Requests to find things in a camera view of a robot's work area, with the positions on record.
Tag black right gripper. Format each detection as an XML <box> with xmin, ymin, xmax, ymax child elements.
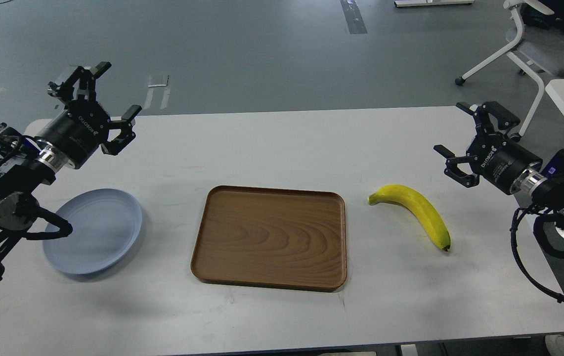
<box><xmin>434</xmin><ymin>101</ymin><xmax>543</xmax><ymax>195</ymax></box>

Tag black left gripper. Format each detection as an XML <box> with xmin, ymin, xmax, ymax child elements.
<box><xmin>36</xmin><ymin>62</ymin><xmax>142</xmax><ymax>169</ymax></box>

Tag brown wooden tray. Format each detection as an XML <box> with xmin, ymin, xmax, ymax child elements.
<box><xmin>190</xmin><ymin>185</ymin><xmax>347</xmax><ymax>292</ymax></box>

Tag yellow banana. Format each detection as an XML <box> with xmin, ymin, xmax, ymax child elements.
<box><xmin>367</xmin><ymin>184</ymin><xmax>451</xmax><ymax>252</ymax></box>

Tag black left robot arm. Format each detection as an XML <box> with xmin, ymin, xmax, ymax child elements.
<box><xmin>0</xmin><ymin>61</ymin><xmax>141</xmax><ymax>281</ymax></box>

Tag light blue round plate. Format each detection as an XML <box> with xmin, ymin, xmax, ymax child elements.
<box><xmin>42</xmin><ymin>188</ymin><xmax>142</xmax><ymax>275</ymax></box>

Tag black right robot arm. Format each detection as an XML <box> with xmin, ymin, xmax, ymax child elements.
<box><xmin>434</xmin><ymin>101</ymin><xmax>564</xmax><ymax>303</ymax></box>

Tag white grey office chair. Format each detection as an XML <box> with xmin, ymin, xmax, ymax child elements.
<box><xmin>455</xmin><ymin>0</ymin><xmax>564</xmax><ymax>137</ymax></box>

